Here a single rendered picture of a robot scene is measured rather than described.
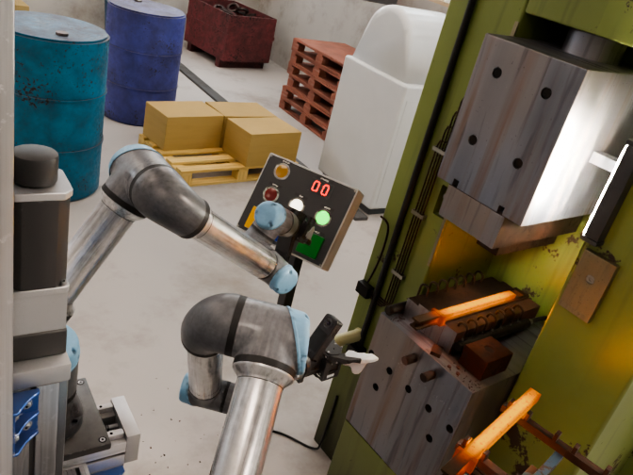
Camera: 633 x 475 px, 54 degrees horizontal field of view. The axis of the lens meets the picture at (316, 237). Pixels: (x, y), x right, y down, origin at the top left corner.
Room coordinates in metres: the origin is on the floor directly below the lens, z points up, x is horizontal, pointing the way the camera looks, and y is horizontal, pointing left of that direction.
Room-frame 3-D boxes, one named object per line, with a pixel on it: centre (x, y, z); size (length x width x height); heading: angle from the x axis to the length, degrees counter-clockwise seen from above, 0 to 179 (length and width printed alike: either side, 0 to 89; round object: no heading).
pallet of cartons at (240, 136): (4.65, 0.92, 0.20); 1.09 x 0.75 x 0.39; 137
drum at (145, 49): (5.27, 1.84, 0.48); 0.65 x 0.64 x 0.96; 129
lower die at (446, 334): (1.70, -0.54, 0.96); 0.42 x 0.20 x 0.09; 133
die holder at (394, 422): (1.67, -0.58, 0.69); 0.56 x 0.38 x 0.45; 133
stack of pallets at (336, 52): (6.46, 0.16, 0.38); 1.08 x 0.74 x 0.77; 39
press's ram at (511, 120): (1.67, -0.57, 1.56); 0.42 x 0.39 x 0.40; 133
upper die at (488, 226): (1.70, -0.54, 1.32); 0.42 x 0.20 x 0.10; 133
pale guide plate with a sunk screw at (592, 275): (1.42, -0.70, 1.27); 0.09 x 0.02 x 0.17; 43
